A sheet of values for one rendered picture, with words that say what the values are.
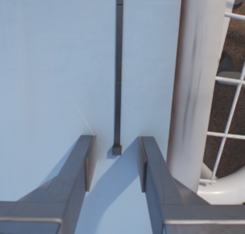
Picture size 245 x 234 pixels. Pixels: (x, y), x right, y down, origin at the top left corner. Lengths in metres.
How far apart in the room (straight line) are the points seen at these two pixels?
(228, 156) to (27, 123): 0.90
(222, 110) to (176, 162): 0.71
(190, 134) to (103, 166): 0.08
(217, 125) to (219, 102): 0.10
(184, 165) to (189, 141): 0.02
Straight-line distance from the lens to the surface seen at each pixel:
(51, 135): 0.17
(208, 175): 0.50
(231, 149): 0.96
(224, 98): 0.86
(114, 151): 0.15
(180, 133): 0.16
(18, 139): 0.18
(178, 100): 0.16
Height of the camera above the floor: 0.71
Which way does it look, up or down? 75 degrees down
